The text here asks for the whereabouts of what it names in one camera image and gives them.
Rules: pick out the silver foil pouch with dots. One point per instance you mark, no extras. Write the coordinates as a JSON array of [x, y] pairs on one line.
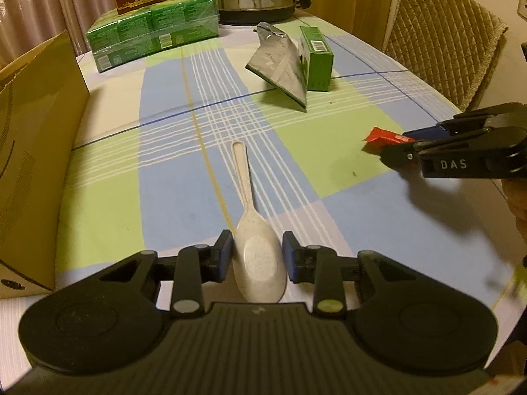
[[280, 66]]

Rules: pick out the small green box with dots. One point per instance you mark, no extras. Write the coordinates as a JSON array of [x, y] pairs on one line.
[[317, 61]]

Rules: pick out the beige curtain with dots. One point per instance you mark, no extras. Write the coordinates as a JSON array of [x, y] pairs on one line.
[[49, 4]]

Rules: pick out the person's right hand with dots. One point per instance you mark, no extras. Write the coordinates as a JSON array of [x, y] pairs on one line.
[[518, 201]]

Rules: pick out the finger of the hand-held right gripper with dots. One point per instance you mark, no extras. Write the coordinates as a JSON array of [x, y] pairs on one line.
[[399, 156], [424, 133]]

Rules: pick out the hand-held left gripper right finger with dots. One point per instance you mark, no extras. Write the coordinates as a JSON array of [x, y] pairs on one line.
[[288, 257]]

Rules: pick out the red snack packet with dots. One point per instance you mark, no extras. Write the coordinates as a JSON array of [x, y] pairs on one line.
[[381, 136]]

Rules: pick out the checked tablecloth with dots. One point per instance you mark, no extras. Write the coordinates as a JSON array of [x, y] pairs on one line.
[[173, 197]]

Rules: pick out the quilted chair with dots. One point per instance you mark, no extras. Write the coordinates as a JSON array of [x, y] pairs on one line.
[[440, 37]]

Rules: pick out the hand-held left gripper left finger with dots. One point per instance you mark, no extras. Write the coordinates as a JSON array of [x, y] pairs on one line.
[[226, 255]]

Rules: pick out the beige plastic spoon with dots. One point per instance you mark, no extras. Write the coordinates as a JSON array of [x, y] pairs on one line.
[[257, 255]]

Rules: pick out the brown wooden door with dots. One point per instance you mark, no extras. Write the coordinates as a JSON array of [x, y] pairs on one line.
[[350, 0]]

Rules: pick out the green tissue pack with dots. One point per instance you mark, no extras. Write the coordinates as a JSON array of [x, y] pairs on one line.
[[152, 28]]

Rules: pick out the brown cardboard box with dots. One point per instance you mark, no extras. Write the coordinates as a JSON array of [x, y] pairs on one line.
[[33, 164]]

